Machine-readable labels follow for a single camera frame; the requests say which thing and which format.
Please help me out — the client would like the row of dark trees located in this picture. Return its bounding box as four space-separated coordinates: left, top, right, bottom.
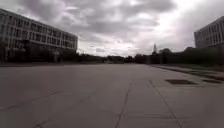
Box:
0 39 224 66

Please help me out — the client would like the dark ground grate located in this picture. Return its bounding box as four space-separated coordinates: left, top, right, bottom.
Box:
164 78 199 86
202 78 224 85

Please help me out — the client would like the large glass-fronted building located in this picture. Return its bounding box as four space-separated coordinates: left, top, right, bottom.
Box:
0 8 79 63

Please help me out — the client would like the grass strip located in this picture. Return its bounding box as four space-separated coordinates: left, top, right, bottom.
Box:
150 63 224 81

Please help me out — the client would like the grey multi-storey building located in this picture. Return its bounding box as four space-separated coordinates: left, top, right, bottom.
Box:
193 15 224 50

